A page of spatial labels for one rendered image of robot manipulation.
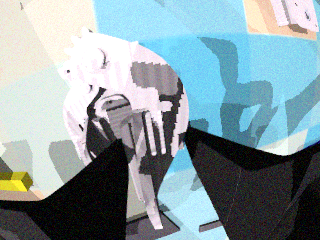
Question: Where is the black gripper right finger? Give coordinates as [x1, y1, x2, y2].
[185, 128, 320, 240]

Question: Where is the grey rectangular block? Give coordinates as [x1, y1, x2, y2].
[199, 220, 221, 233]

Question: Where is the grey flat rectangular plate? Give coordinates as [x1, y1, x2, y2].
[125, 209, 180, 240]

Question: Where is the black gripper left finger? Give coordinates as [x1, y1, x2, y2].
[0, 137, 129, 240]

